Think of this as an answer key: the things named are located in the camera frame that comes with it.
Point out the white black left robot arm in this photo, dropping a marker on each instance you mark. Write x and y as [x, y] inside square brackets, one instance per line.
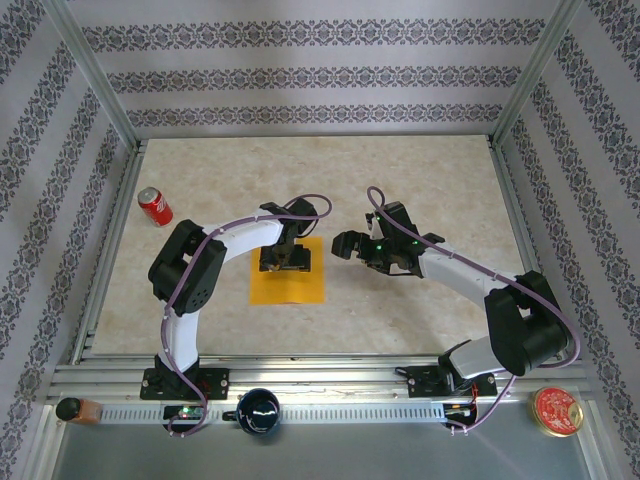
[250, 235]

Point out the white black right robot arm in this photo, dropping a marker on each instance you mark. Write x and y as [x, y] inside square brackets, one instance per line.
[465, 275]

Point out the red soda can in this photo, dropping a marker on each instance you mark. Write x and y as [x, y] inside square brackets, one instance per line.
[156, 207]

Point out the dark blue mug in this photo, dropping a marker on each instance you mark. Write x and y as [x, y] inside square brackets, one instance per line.
[260, 412]

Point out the small circuit board green light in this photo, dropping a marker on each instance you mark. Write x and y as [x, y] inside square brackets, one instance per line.
[185, 412]

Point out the red round tin gold rim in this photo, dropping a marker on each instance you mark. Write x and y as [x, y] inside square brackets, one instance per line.
[555, 412]

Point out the brown bottle black cap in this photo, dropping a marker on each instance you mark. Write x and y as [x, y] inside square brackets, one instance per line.
[82, 411]

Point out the long aluminium base rail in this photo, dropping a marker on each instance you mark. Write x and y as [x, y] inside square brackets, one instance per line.
[310, 372]

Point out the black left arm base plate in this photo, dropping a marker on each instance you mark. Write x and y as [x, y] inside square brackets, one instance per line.
[220, 382]

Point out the aluminium side rail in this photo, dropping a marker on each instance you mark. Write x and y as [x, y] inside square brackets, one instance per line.
[121, 200]
[515, 200]

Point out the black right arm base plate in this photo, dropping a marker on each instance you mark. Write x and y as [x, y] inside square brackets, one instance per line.
[420, 382]

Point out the aluminium frame post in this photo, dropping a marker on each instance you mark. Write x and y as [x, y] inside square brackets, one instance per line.
[537, 75]
[92, 75]

